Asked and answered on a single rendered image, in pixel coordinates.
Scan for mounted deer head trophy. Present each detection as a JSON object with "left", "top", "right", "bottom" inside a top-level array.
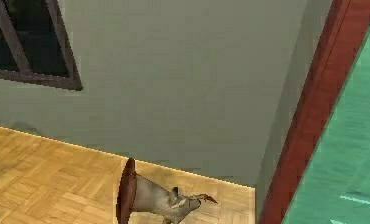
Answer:
[{"left": 115, "top": 157, "right": 219, "bottom": 224}]

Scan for green room door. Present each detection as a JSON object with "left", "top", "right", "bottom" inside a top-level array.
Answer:
[{"left": 281, "top": 14, "right": 370, "bottom": 224}]

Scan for red-brown wooden door frame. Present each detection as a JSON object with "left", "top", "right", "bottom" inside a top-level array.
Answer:
[{"left": 258, "top": 0, "right": 370, "bottom": 224}]

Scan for dark brown framed window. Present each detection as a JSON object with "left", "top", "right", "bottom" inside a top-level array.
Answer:
[{"left": 0, "top": 0, "right": 84, "bottom": 92}]

